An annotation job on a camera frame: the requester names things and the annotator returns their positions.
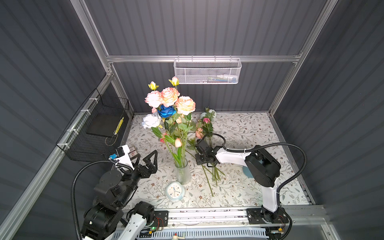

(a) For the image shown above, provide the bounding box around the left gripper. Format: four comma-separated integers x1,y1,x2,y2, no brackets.
115,149,157,208

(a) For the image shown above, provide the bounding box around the pink tulip stem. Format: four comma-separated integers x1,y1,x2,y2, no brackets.
173,138,185,168

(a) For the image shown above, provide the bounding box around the clear ribbed glass vase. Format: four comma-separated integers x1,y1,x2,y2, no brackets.
175,160,191,185

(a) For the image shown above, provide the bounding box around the teal ceramic vase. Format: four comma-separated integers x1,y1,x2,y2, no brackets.
243,166,254,179

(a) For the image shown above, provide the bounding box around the blue rose stem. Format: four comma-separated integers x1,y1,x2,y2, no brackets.
152,105,178,153

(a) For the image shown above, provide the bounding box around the pink peony spray stem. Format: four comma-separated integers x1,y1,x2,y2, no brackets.
145,82,163,114

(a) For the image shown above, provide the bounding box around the white rose stem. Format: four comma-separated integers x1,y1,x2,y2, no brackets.
142,113,183,163

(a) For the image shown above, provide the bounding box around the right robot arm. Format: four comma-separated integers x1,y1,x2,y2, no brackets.
195,140,282,223

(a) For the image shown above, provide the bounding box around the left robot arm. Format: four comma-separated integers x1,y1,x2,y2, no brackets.
74,150,158,240

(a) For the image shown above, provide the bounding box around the pile of artificial flowers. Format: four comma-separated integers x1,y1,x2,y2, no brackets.
158,107,226,197

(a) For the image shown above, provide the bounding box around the small round alarm clock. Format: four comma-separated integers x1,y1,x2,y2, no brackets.
165,182,186,203

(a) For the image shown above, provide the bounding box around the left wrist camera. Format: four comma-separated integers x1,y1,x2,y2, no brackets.
109,145,135,170

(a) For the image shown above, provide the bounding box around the black wire basket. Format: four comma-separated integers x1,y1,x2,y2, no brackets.
57,90,131,162

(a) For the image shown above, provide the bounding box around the white wire mesh basket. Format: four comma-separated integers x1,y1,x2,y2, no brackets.
174,57,242,85

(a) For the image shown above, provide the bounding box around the aluminium mounting rail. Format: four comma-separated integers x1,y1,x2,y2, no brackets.
154,205,330,228

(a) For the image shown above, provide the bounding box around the right black cable conduit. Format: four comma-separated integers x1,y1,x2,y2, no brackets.
202,132,308,196

